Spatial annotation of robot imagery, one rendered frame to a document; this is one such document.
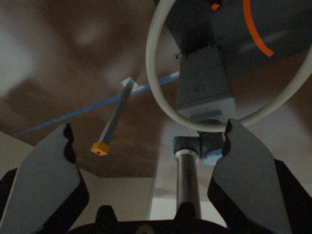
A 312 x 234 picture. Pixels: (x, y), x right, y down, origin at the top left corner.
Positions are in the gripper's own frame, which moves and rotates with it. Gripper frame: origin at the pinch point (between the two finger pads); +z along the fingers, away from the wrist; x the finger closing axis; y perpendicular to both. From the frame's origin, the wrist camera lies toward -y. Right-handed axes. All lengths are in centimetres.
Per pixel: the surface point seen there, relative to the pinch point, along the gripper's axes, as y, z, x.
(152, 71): 1.7, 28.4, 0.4
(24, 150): 307, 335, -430
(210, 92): 28, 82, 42
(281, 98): 11, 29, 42
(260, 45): 2, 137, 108
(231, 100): 30, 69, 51
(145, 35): -9, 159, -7
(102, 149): 82, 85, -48
